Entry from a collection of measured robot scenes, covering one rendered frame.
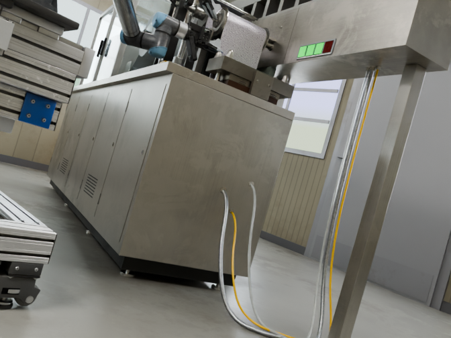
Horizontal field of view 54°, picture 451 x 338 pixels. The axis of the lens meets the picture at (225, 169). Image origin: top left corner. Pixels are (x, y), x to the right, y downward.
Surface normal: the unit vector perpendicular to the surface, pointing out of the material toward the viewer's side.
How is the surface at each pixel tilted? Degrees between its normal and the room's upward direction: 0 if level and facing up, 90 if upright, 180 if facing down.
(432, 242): 90
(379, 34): 90
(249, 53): 90
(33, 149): 90
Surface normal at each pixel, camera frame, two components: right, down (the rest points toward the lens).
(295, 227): -0.71, -0.22
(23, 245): 0.65, 0.18
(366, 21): -0.84, -0.25
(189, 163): 0.47, 0.11
